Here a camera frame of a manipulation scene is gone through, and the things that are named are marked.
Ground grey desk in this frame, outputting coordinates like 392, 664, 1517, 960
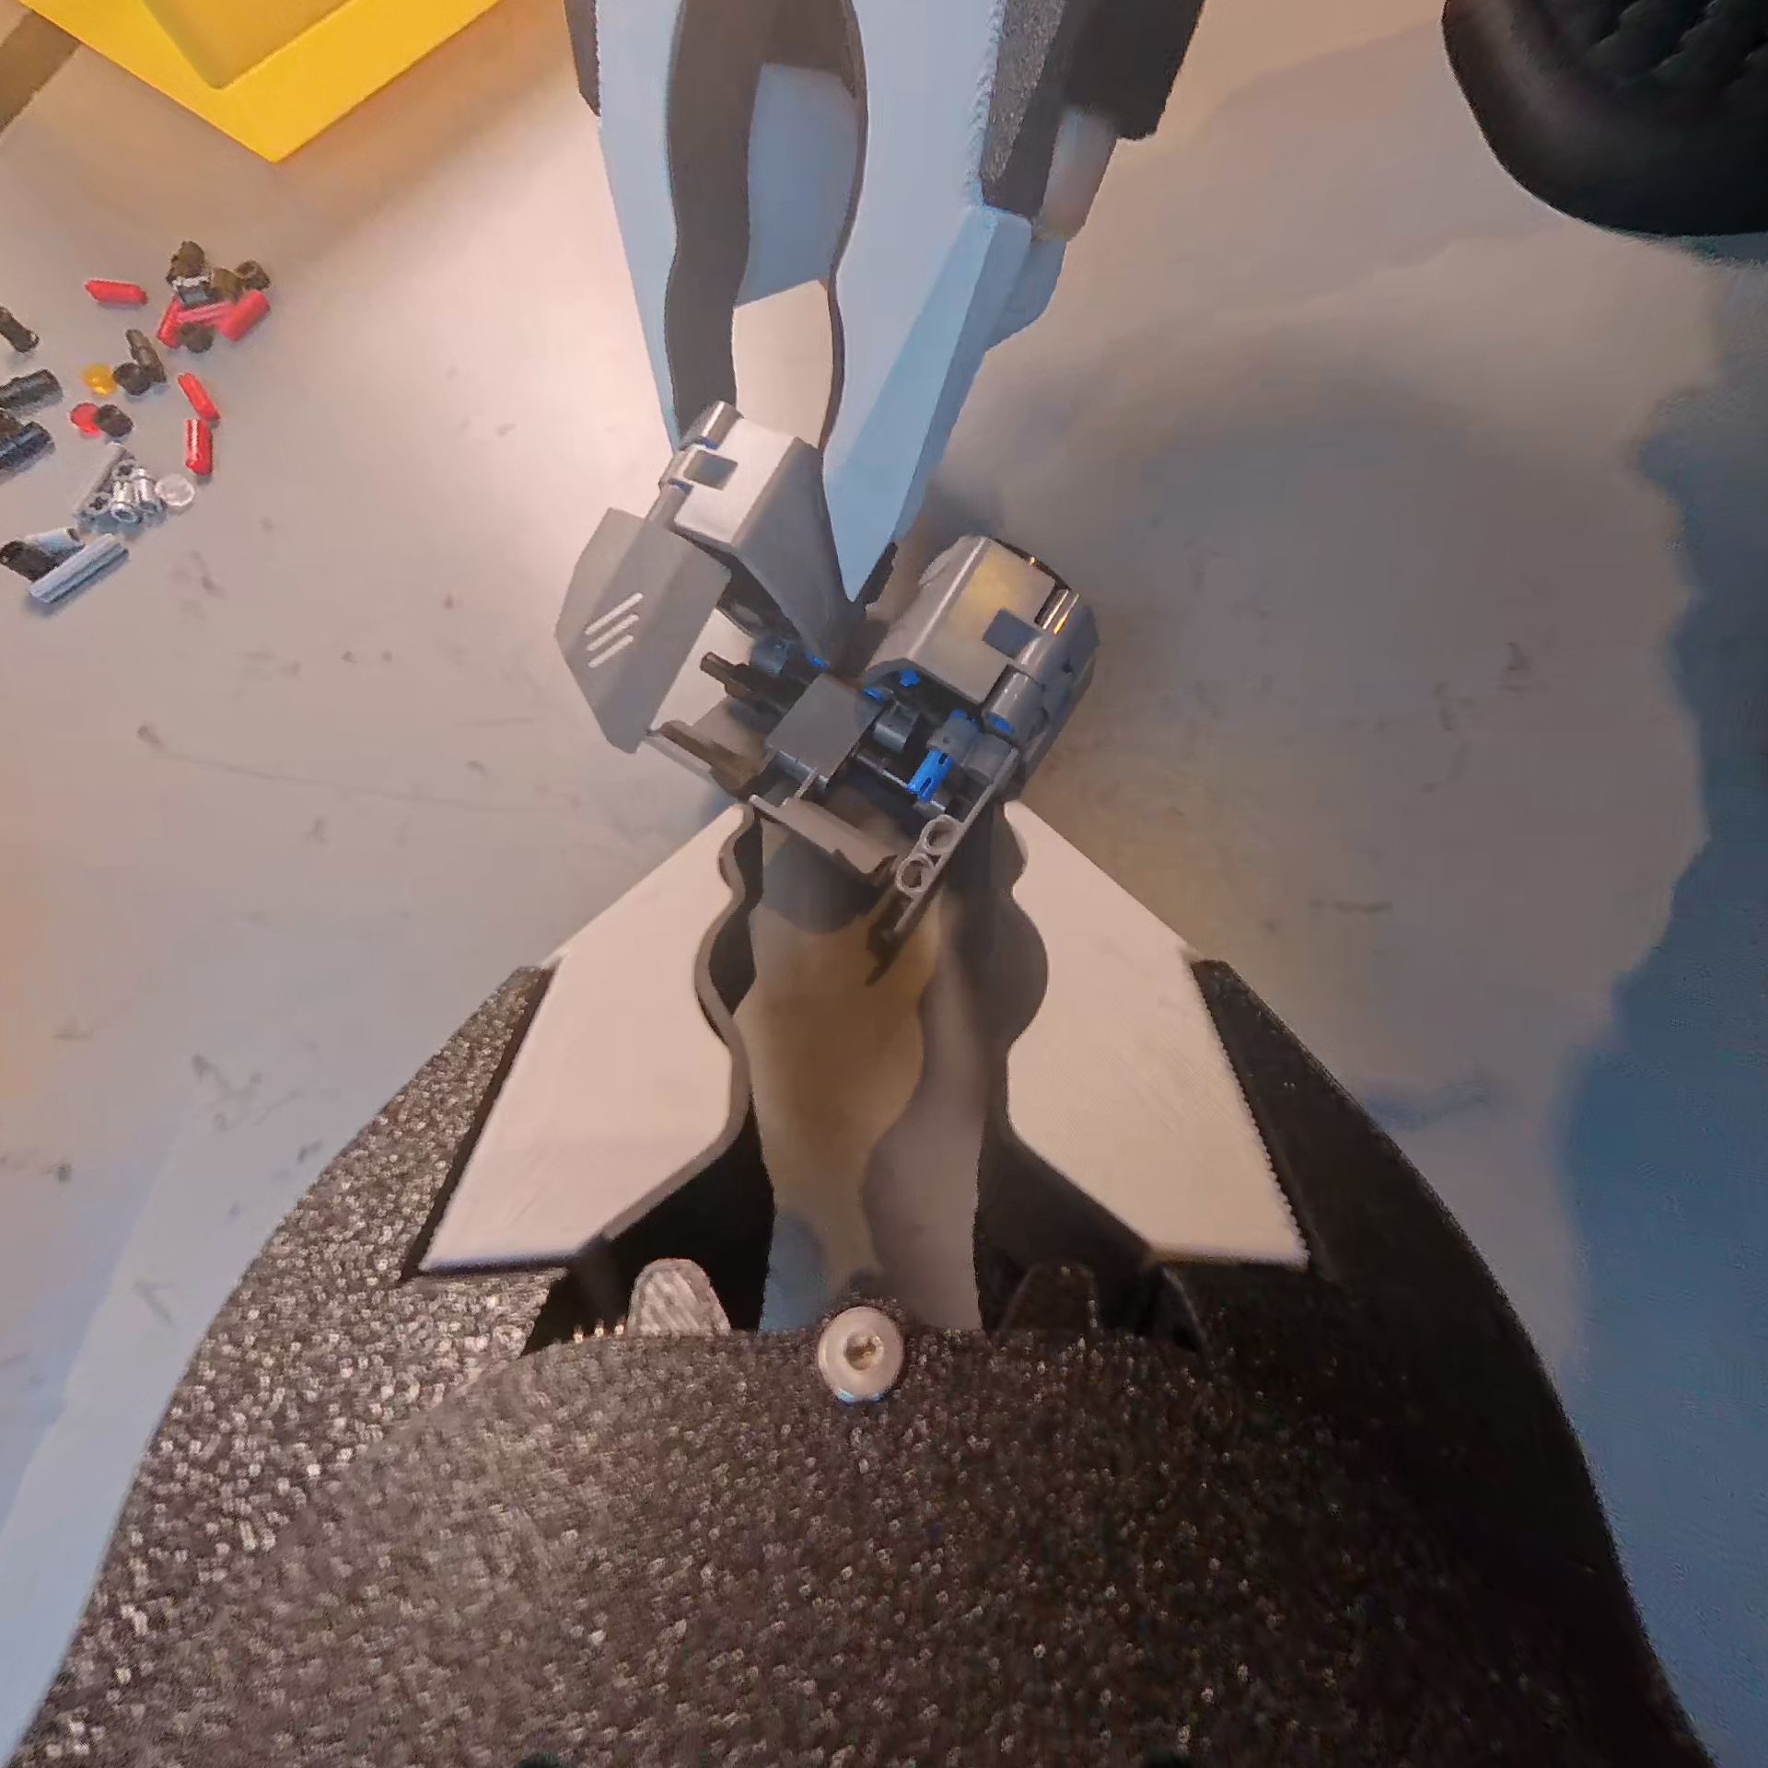
0, 0, 1768, 1768

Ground person's right hand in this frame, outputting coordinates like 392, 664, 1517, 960
1033, 103, 1116, 245

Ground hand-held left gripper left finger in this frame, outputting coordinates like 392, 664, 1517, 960
414, 809, 769, 1334

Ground black mesh chair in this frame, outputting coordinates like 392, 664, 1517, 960
1439, 0, 1768, 240

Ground pile of small brick parts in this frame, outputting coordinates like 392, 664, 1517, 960
0, 242, 273, 607

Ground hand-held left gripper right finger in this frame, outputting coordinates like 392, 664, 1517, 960
972, 802, 1311, 1334

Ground grey brick wheel assembly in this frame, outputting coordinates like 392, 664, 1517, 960
863, 537, 1103, 807

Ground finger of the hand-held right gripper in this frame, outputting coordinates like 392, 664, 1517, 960
816, 0, 1070, 601
599, 0, 747, 451

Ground yellow plastic bin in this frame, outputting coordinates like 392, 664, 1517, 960
22, 0, 499, 164

